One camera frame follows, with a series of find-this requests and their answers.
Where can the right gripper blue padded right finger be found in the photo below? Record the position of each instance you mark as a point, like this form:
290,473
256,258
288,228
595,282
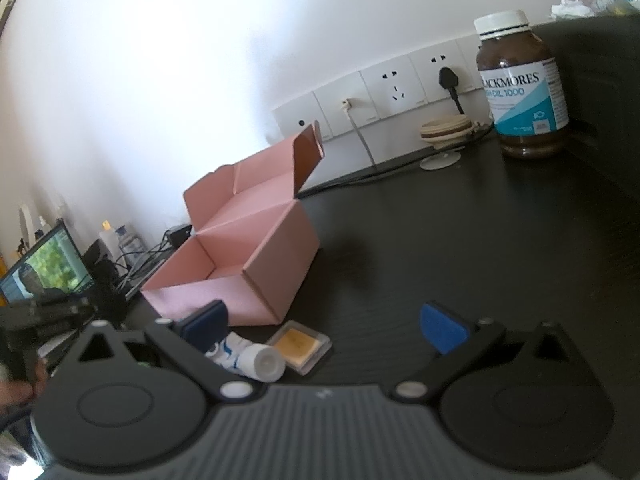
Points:
460,345

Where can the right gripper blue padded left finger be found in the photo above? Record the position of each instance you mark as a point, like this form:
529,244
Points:
184,344

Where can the small white blue bottle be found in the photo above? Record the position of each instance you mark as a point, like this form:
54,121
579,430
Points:
243,357

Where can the clear case with yellow pad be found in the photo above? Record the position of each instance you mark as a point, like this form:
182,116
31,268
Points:
301,347

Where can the person's left hand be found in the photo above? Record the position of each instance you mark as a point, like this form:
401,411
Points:
14,392

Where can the open laptop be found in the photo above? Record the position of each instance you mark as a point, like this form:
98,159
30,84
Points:
52,266

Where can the black power adapter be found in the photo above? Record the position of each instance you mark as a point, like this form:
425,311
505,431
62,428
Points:
177,235

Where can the pink cardboard box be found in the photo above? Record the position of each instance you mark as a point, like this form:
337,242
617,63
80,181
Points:
252,243

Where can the white bottle yellow cap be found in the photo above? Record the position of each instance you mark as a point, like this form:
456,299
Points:
110,240

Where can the brown supplement bottle white cap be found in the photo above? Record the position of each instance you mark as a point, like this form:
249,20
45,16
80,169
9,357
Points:
522,84

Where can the white crumpled tissue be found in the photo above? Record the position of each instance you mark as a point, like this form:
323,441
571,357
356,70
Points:
571,10

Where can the white wall socket panel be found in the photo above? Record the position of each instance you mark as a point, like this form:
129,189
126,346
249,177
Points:
383,90

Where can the black power plug with cable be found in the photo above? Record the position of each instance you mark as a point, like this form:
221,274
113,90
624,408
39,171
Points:
449,81

